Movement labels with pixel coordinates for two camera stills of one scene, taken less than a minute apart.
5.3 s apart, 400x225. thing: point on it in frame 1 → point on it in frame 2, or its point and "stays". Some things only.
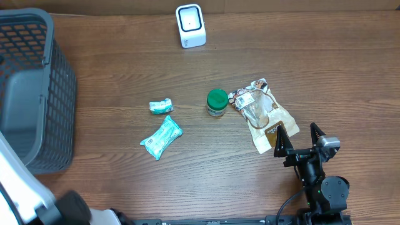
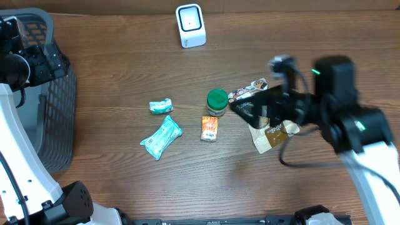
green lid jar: x=217 y=101 stays
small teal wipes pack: x=161 y=107 stays
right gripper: x=284 y=149 → x=272 y=105
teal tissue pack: x=157 y=143 stays
